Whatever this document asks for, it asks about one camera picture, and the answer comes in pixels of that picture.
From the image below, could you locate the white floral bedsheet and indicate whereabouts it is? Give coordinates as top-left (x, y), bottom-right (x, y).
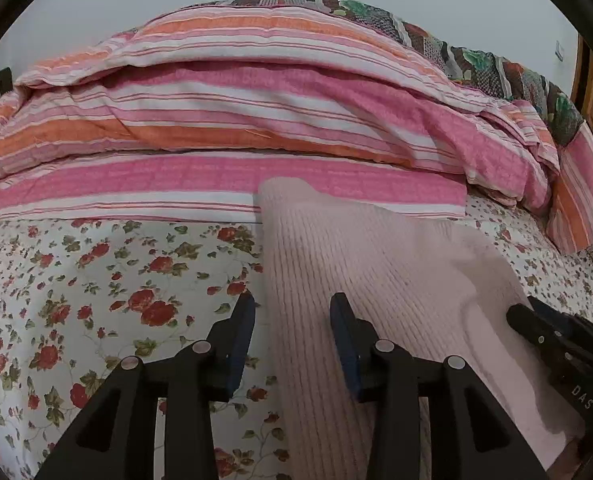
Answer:
top-left (0, 195), bottom-right (593, 480)

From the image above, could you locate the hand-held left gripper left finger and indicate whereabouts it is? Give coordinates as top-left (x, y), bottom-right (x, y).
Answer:
top-left (36, 292), bottom-right (257, 480)

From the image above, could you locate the pink orange striped quilt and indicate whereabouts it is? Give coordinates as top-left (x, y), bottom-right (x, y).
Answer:
top-left (0, 4), bottom-right (593, 256)

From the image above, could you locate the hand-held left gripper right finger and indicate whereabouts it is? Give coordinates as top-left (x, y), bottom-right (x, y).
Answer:
top-left (329, 294), bottom-right (549, 480)

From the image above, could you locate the pink ribbed knit sweater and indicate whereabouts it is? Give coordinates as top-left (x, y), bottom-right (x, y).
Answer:
top-left (259, 177), bottom-right (588, 480)

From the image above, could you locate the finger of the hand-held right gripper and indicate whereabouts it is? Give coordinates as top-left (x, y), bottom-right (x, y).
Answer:
top-left (506, 304), bottom-right (577, 361)
top-left (529, 297), bottom-right (593, 356)

